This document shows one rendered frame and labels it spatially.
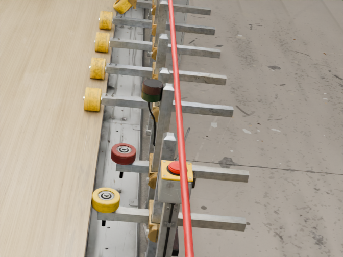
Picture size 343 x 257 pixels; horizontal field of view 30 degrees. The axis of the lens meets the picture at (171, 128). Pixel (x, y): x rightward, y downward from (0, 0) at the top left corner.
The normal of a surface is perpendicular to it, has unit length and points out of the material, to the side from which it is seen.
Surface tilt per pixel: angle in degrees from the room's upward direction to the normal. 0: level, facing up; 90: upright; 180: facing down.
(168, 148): 90
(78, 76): 0
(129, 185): 0
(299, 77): 0
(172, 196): 90
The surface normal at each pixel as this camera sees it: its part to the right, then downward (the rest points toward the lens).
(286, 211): 0.13, -0.85
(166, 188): 0.03, 0.51
